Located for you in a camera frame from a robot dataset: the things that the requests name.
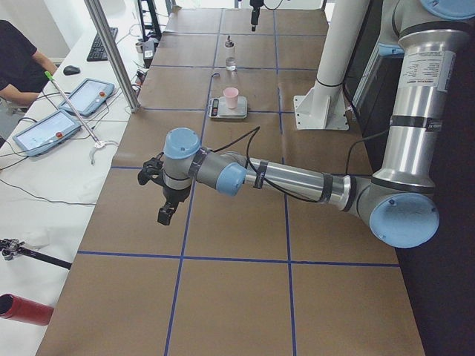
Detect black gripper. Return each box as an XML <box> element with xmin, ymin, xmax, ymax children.
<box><xmin>157</xmin><ymin>184</ymin><xmax>190</xmax><ymax>225</ymax></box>
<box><xmin>249</xmin><ymin>0</ymin><xmax>263</xmax><ymax>31</ymax></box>

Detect glass sauce bottle metal pourer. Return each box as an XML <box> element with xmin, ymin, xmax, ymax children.
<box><xmin>224</xmin><ymin>35</ymin><xmax>237</xmax><ymax>71</ymax></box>

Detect pink paper cup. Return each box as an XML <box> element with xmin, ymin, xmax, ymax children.
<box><xmin>223</xmin><ymin>87</ymin><xmax>239</xmax><ymax>109</ymax></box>

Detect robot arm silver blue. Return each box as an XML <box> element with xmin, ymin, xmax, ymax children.
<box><xmin>153</xmin><ymin>1</ymin><xmax>474</xmax><ymax>248</ymax></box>

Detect white digital kitchen scale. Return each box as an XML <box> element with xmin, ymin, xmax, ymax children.
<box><xmin>208</xmin><ymin>96</ymin><xmax>248</xmax><ymax>120</ymax></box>

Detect near blue teach pendant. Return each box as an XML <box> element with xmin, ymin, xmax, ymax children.
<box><xmin>13</xmin><ymin>110</ymin><xmax>81</xmax><ymax>157</ymax></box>

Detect blue teach pendant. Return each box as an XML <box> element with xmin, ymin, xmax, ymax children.
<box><xmin>67</xmin><ymin>78</ymin><xmax>115</xmax><ymax>117</ymax></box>
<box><xmin>13</xmin><ymin>110</ymin><xmax>81</xmax><ymax>157</ymax></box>

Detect far blue teach pendant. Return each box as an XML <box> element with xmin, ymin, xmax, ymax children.
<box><xmin>67</xmin><ymin>78</ymin><xmax>115</xmax><ymax>117</ymax></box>

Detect black tripod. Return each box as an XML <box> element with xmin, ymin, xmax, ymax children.
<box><xmin>1</xmin><ymin>239</ymin><xmax>72</xmax><ymax>270</ymax></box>

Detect black keyboard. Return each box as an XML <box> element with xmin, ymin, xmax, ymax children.
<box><xmin>86</xmin><ymin>33</ymin><xmax>108</xmax><ymax>62</ymax></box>

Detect black computer mouse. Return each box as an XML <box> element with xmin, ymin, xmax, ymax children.
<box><xmin>63</xmin><ymin>65</ymin><xmax>81</xmax><ymax>76</ymax></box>

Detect metal rod green tip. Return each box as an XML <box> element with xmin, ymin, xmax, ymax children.
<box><xmin>45</xmin><ymin>71</ymin><xmax>119</xmax><ymax>165</ymax></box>

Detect red cylinder bottle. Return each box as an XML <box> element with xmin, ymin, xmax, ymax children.
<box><xmin>1</xmin><ymin>294</ymin><xmax>54</xmax><ymax>326</ymax></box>

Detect person in black shirt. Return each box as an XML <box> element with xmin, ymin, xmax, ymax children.
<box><xmin>1</xmin><ymin>20</ymin><xmax>57</xmax><ymax>108</ymax></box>

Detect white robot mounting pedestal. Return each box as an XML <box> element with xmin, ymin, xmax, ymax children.
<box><xmin>294</xmin><ymin>0</ymin><xmax>370</xmax><ymax>131</ymax></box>

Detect aluminium frame post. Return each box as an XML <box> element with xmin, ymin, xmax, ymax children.
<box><xmin>85</xmin><ymin>0</ymin><xmax>140</xmax><ymax>113</ymax></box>

